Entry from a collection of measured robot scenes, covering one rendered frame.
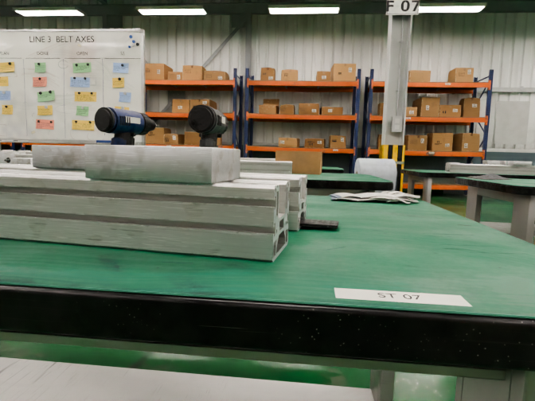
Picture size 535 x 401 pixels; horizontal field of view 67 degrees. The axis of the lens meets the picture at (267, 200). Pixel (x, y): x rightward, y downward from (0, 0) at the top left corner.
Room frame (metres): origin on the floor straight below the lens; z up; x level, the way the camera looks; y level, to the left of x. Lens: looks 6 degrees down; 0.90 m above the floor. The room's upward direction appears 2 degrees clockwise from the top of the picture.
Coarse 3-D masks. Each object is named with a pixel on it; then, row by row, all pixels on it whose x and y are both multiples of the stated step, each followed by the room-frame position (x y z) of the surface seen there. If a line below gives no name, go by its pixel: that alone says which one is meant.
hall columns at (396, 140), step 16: (400, 16) 6.15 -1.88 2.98; (400, 32) 6.15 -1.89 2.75; (400, 80) 6.14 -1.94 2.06; (384, 96) 6.30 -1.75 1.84; (400, 96) 6.14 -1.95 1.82; (384, 112) 6.22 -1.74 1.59; (400, 112) 6.14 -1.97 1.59; (384, 128) 6.14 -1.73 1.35; (384, 144) 6.06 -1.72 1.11; (400, 144) 6.12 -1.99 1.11; (400, 160) 5.98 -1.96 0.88; (400, 176) 5.98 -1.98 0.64
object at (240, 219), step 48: (0, 192) 0.51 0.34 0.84; (48, 192) 0.51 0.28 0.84; (96, 192) 0.49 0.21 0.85; (144, 192) 0.47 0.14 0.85; (192, 192) 0.45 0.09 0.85; (240, 192) 0.44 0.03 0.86; (288, 192) 0.53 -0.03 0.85; (48, 240) 0.49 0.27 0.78; (96, 240) 0.48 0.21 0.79; (144, 240) 0.47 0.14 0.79; (192, 240) 0.45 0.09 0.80; (240, 240) 0.44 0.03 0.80
